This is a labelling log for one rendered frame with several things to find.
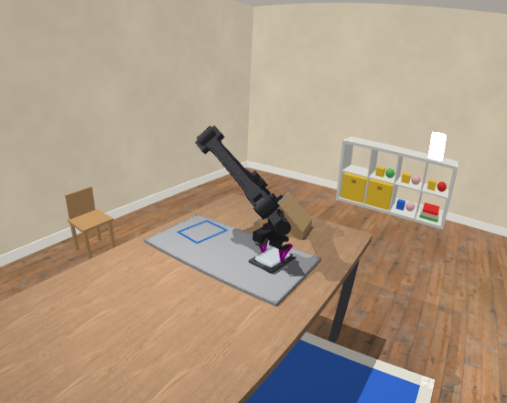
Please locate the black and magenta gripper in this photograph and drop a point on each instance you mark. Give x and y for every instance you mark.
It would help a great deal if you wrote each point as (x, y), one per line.
(283, 250)

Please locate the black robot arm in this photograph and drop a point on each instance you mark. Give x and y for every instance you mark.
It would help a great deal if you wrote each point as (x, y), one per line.
(253, 186)

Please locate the white well plate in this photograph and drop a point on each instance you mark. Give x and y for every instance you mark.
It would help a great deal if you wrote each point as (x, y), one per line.
(271, 258)

